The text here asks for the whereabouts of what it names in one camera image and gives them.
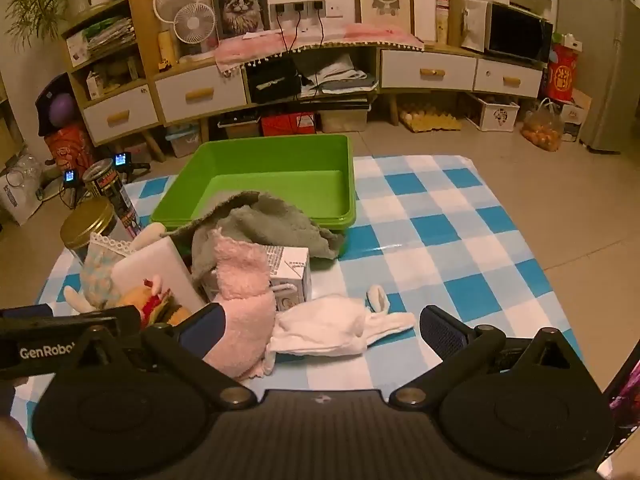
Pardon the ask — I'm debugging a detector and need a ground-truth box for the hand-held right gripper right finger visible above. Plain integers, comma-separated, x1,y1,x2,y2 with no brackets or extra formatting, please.
389,305,585,407

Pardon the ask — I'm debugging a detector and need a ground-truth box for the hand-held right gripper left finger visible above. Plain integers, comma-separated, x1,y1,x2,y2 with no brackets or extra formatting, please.
75,305,257,407

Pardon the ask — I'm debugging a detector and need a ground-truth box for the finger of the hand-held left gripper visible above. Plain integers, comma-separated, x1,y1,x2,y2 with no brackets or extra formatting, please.
80,306,142,334

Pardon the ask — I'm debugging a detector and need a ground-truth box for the hamburger plush toy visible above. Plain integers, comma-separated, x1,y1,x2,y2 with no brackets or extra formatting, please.
117,275,195,332

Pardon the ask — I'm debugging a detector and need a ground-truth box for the pink fluffy plush toy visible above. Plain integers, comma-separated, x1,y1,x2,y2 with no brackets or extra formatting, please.
202,227,279,381

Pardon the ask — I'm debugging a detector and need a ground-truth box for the beige rabbit plush toy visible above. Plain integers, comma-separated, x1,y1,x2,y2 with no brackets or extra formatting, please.
64,222,168,312

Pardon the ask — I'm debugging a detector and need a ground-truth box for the white foam block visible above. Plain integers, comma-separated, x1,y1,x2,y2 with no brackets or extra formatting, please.
111,237,209,312

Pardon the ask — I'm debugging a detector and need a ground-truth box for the white bunny-eared cloth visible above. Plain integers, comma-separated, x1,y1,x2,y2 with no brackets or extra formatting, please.
264,285,417,376

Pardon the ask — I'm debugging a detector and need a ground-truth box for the grey plush toy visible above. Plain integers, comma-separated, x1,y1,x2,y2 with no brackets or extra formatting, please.
170,191,348,282

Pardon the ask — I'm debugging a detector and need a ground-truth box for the green plastic bin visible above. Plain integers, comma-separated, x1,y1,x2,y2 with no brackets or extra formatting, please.
150,133,357,242

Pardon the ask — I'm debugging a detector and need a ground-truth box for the person's left forearm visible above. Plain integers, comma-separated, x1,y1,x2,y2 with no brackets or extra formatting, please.
0,416,31,480

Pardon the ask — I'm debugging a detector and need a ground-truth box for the gold-lid clear jar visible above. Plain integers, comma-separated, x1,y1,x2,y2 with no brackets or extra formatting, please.
60,196,127,267

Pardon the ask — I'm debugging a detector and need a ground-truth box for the white blue milk carton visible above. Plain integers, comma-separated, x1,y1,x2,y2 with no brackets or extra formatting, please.
265,245,314,309

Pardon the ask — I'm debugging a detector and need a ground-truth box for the blue white checkered blanket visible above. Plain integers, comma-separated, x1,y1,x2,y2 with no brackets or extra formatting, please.
10,154,586,411

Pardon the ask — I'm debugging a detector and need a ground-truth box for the dark printed tin can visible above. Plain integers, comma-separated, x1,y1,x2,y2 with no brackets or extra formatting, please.
82,158,144,239

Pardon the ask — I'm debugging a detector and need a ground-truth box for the white plastic bag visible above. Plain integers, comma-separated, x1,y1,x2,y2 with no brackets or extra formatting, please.
0,167,47,227

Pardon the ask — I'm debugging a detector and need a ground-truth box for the red patterned box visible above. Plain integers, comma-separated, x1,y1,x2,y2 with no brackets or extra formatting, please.
44,125,97,174

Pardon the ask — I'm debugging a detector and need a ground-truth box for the tall wooden shelf cabinet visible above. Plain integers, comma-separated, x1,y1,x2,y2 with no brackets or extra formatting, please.
61,0,167,147

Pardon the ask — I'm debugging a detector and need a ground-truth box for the egg tray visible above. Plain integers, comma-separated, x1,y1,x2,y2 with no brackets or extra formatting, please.
398,102,464,134

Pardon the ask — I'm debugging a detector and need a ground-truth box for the purple ball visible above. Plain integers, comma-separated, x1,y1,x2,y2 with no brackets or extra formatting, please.
52,93,76,124

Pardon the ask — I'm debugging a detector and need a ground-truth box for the bag of oranges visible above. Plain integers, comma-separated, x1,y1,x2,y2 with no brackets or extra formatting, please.
520,99,562,152

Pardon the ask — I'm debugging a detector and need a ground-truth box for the red flat box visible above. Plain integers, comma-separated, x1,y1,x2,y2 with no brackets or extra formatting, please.
261,112,317,137

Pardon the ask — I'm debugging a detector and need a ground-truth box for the white storage basket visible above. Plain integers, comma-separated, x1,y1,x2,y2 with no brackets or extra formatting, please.
465,92,521,133

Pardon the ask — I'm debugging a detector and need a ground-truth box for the clear storage box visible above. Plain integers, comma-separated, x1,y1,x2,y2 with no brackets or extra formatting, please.
317,109,369,134

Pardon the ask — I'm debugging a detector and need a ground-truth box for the open cardboard box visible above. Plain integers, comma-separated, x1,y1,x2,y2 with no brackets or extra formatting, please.
560,89,594,144

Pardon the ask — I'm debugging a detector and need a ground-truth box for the black box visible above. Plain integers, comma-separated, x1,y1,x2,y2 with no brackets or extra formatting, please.
245,57,303,105

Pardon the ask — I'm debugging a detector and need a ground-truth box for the low wooden drawer cabinet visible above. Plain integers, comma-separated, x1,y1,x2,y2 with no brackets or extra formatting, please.
152,37,547,136

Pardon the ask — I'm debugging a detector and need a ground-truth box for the folded clothes pile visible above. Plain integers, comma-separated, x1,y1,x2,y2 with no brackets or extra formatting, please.
300,52,379,96

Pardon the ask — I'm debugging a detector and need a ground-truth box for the stack of papers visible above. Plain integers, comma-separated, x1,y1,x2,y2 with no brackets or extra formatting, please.
85,17,137,54

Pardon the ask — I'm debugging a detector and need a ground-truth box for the red gift box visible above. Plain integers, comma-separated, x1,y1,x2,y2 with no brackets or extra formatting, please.
545,44,580,104

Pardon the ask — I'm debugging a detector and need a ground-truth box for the small white desk fan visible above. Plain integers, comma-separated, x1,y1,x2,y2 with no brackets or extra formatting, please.
172,2,217,59

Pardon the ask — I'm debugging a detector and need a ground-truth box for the black microwave oven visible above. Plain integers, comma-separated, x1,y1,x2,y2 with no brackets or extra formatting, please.
482,1,555,65

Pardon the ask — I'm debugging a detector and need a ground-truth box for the silver refrigerator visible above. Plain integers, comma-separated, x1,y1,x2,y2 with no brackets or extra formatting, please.
552,0,640,154

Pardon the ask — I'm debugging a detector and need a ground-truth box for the pink tasselled cloth runner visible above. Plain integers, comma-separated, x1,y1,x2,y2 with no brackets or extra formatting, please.
215,22,426,79

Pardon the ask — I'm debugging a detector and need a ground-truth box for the yellow tall carton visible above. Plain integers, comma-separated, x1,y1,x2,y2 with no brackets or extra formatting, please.
435,0,454,45

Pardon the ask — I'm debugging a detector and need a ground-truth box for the framed cat picture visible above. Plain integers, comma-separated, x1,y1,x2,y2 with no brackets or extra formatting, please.
210,0,273,42

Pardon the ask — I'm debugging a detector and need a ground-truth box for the wall socket strip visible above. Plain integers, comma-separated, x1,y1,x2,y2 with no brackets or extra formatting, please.
270,0,326,19

